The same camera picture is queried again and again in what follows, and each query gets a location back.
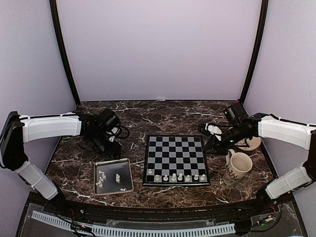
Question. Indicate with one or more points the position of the black grey chessboard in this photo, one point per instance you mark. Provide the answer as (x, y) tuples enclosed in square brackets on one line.
[(168, 154)]

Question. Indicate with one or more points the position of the white chess piece cluster left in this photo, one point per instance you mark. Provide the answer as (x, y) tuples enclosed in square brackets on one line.
[(102, 176)]

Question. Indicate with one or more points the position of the cream floral mug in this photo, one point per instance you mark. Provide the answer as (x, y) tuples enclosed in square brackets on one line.
[(238, 165)]

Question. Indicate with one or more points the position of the round wooden bird coaster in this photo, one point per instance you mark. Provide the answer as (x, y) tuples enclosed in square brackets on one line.
[(249, 144)]

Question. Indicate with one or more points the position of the black frame post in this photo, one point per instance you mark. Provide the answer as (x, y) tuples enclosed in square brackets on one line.
[(255, 51), (62, 51)]

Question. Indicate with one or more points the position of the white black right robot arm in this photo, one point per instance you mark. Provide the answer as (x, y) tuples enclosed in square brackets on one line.
[(300, 139)]

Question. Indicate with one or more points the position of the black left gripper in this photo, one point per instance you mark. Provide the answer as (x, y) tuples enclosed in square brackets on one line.
[(113, 151)]

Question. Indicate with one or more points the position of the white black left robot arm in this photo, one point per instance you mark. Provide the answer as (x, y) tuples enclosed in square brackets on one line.
[(19, 131)]

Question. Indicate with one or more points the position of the white king chess piece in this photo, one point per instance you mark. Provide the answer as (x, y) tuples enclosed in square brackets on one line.
[(180, 177)]

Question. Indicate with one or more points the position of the white chess piece lying left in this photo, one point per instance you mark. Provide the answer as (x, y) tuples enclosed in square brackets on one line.
[(99, 184)]

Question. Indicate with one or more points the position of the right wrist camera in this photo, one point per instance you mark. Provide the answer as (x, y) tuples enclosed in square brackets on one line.
[(208, 130)]

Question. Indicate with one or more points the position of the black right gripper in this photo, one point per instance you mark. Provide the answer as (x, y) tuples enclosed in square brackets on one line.
[(216, 144)]

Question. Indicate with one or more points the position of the metal tray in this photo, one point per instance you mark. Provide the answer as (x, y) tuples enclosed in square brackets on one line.
[(111, 168)]

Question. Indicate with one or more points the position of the white slotted cable duct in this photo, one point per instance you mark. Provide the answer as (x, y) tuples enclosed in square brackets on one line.
[(135, 229)]

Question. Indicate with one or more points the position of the black left frame post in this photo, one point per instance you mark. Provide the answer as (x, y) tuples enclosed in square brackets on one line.
[(62, 51)]

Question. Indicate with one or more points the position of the black right frame post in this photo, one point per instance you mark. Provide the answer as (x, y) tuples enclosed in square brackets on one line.
[(255, 51)]

